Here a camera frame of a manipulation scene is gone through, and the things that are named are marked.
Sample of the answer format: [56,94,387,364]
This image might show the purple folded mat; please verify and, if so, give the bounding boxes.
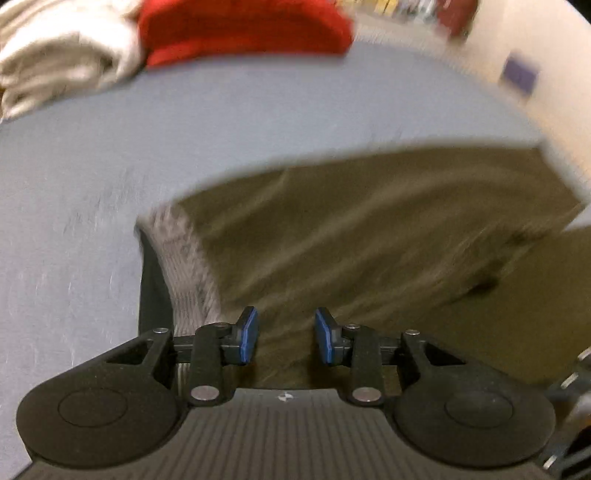
[502,54,540,97]

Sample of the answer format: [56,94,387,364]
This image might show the white fleece blanket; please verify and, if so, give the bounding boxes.
[0,0,145,121]

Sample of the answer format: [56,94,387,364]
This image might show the olive corduroy pants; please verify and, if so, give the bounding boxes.
[135,147,589,389]

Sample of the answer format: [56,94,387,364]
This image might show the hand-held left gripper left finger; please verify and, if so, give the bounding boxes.
[105,306,259,407]

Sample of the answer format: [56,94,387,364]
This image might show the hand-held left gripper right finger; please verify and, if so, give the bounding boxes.
[314,307,468,407]

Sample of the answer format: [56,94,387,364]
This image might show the red folded comforter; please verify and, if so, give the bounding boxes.
[137,0,355,69]

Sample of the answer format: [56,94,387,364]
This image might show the red cushion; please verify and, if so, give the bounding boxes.
[436,0,480,38]

